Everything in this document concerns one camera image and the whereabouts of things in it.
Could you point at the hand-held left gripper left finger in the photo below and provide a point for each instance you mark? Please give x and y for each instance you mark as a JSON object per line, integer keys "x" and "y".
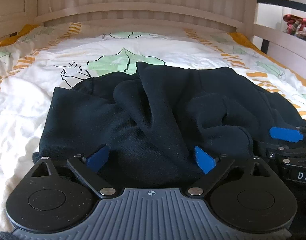
{"x": 98, "y": 158}

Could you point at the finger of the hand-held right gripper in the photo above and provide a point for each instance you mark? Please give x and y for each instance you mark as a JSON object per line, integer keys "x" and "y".
{"x": 292, "y": 151}
{"x": 285, "y": 132}

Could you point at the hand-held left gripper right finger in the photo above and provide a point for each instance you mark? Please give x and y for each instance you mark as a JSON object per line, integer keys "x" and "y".
{"x": 204, "y": 160}

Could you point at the black zip hoodie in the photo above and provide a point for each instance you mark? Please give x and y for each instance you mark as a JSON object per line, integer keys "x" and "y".
{"x": 155, "y": 110}

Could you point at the leaf print duvet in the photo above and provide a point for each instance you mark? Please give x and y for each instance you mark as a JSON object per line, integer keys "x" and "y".
{"x": 25, "y": 100}

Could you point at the colourful items on shelf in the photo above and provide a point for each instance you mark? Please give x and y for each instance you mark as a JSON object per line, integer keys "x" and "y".
{"x": 298, "y": 26}

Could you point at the black bed post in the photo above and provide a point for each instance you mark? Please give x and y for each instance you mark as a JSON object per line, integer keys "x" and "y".
{"x": 264, "y": 46}

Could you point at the black rail strip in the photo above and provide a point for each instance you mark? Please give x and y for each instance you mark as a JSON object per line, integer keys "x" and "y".
{"x": 285, "y": 2}

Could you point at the pale wooden bed frame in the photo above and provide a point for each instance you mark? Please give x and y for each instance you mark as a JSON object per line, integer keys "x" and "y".
{"x": 148, "y": 5}

